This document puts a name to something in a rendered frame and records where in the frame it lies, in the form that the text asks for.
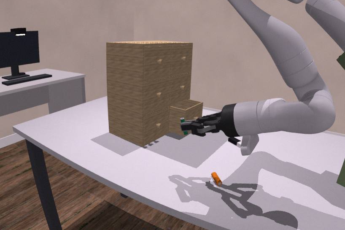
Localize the orange battery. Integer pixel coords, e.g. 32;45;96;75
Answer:
211;172;222;186

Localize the brown wooden drawer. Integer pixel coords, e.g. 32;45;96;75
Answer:
143;77;169;114
170;72;190;104
144;45;170;80
169;99;203;136
144;107;168;144
171;45;191;74

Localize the brown wooden chest of drawers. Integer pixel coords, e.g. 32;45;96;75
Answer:
106;41;193;147

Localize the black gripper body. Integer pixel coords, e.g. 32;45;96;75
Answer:
203;103;240;137

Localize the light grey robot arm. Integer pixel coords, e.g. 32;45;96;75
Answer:
228;0;345;156

